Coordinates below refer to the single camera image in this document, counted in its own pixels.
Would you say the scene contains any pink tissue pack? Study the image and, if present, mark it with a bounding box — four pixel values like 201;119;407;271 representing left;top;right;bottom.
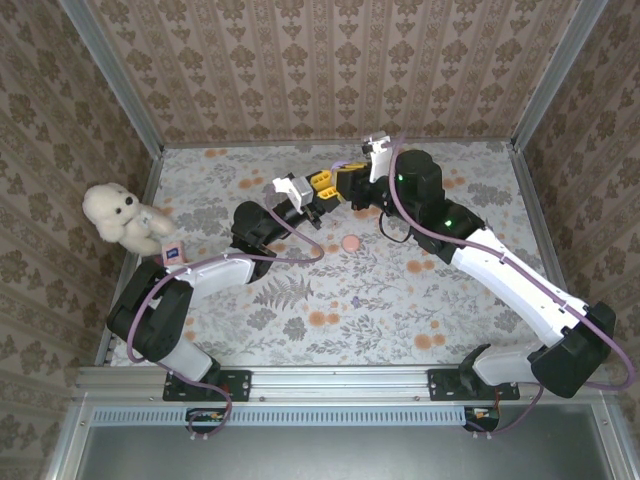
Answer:
162;242;188;268

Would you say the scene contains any white teddy bear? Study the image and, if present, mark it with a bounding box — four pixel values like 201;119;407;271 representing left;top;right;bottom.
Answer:
82;182;177;256

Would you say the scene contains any grey metal panel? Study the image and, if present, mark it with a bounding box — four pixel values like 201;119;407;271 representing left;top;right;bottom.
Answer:
64;403;621;480

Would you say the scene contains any aluminium wall rail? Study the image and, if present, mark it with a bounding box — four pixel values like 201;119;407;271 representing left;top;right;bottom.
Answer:
162;139;516;150

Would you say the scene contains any aluminium side rail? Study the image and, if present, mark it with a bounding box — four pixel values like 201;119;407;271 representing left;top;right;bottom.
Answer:
510;147;592;365
94;147;166;369

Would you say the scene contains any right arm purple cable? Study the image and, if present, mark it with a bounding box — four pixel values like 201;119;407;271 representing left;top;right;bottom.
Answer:
388;132;639;441

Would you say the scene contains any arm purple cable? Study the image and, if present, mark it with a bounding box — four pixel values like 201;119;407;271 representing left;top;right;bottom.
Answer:
388;132;639;441
125;187;325;444

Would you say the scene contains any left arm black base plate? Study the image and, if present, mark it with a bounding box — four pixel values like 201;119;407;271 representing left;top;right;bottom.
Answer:
162;368;253;403

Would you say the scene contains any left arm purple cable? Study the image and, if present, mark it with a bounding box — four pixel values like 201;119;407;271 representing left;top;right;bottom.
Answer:
125;187;325;444

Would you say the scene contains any aluminium frame post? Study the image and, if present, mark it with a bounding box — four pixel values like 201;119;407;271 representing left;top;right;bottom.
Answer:
510;0;612;151
58;0;166;157

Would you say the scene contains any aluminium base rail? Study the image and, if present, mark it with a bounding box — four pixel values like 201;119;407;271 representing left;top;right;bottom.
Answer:
74;363;621;404

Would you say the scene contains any grey slotted cable duct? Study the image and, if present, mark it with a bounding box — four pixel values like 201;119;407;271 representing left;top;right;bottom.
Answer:
91;405;466;427

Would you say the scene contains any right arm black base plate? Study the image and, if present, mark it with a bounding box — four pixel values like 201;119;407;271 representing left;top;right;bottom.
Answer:
427;368;521;403

